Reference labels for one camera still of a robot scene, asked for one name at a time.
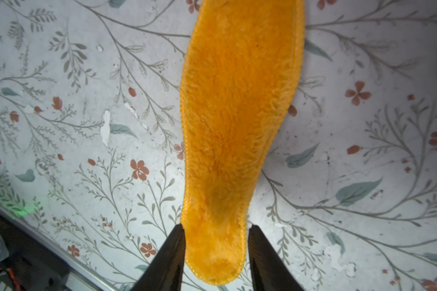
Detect yellow insole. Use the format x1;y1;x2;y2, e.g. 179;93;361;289
180;1;305;286

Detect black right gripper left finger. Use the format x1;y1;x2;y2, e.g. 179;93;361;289
131;224;186;291

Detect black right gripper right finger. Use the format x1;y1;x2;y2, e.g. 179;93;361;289
248;225;304;291

